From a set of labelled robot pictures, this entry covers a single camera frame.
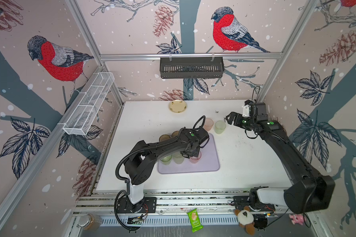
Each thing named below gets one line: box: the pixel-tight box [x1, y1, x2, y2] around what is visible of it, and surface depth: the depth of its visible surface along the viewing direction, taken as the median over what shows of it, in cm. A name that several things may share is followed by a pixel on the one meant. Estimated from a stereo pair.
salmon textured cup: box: [203, 118, 215, 132], surface depth 103 cm
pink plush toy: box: [288, 213, 305, 226], surface depth 69 cm
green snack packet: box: [186, 208, 205, 234], surface depth 70 cm
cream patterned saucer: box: [168, 99, 188, 114], surface depth 121 cm
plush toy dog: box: [234, 205, 256, 236], surface depth 69 cm
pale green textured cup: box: [214, 120, 227, 135], surface depth 103 cm
